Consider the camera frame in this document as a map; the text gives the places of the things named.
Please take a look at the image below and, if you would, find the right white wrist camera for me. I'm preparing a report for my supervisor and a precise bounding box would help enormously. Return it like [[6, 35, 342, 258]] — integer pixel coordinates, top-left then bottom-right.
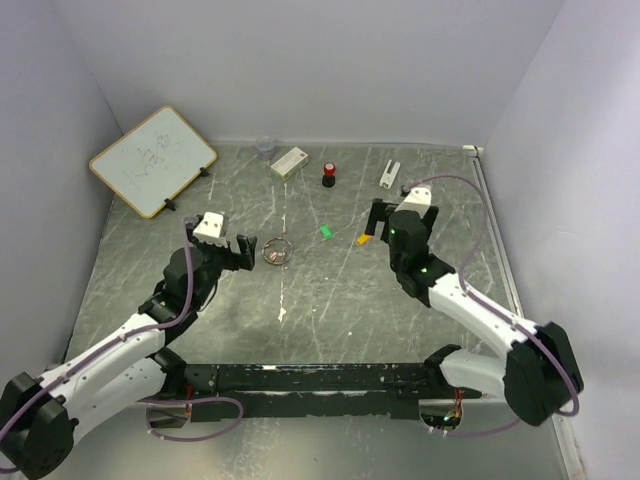
[[396, 185, 432, 218]]

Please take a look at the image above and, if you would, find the white board with wooden frame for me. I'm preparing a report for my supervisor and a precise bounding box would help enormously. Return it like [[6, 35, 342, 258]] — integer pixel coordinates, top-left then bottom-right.
[[89, 105, 217, 219]]

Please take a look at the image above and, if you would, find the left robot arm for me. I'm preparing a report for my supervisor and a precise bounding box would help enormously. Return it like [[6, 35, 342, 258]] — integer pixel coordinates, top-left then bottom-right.
[[1, 212, 257, 479]]

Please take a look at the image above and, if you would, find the large silver key ring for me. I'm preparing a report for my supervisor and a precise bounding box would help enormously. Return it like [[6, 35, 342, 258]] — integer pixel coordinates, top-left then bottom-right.
[[259, 237, 293, 267]]

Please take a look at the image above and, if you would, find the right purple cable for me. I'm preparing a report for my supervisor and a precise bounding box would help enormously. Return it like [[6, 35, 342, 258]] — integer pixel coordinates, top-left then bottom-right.
[[399, 174, 581, 437]]

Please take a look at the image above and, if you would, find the purple cable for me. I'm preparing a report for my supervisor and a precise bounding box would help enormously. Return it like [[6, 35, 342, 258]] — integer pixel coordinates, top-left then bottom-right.
[[0, 215, 245, 474], [399, 174, 581, 437]]

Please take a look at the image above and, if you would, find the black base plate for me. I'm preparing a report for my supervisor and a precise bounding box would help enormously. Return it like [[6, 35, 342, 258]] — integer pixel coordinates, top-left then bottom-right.
[[124, 362, 484, 424]]

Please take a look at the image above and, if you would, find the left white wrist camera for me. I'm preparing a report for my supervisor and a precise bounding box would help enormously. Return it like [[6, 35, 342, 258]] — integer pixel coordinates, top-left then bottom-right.
[[193, 211, 228, 246]]

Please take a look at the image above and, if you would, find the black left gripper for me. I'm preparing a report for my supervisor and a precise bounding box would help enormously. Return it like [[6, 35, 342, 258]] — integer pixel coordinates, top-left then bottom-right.
[[182, 224, 255, 306]]

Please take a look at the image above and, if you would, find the white cardboard box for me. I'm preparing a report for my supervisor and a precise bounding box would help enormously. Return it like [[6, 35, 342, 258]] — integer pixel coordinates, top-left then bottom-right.
[[270, 147, 309, 182]]

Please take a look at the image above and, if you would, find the red and black stamp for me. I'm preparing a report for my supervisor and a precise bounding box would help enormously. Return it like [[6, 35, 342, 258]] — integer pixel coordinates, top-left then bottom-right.
[[322, 162, 336, 188]]

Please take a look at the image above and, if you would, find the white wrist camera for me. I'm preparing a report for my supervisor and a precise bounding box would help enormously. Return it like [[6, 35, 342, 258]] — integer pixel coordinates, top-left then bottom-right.
[[396, 185, 432, 218], [193, 211, 228, 246]]

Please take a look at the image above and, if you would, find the white stapler remover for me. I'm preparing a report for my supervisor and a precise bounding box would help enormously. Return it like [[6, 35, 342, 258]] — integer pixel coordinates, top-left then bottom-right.
[[379, 159, 401, 190]]

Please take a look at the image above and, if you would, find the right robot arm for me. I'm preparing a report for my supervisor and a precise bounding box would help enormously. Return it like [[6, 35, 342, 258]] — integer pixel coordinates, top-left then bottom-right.
[[365, 198, 584, 426]]

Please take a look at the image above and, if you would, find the green key tag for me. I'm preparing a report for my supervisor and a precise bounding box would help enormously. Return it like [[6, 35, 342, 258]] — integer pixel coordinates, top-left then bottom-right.
[[320, 224, 334, 239]]

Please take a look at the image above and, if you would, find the yellow key tag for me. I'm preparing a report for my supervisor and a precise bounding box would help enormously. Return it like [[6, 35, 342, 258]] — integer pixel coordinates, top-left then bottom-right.
[[355, 234, 372, 246]]

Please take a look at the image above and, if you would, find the small clear plastic cup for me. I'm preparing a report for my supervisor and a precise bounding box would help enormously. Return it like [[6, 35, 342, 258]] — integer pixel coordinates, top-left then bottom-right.
[[255, 136, 276, 160]]

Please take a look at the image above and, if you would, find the aluminium rail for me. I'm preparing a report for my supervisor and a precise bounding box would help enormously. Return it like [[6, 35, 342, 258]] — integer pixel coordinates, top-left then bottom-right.
[[37, 363, 565, 406]]

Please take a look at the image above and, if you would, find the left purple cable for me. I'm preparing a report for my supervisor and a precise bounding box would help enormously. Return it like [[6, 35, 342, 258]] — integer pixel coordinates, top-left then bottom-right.
[[0, 215, 245, 474]]

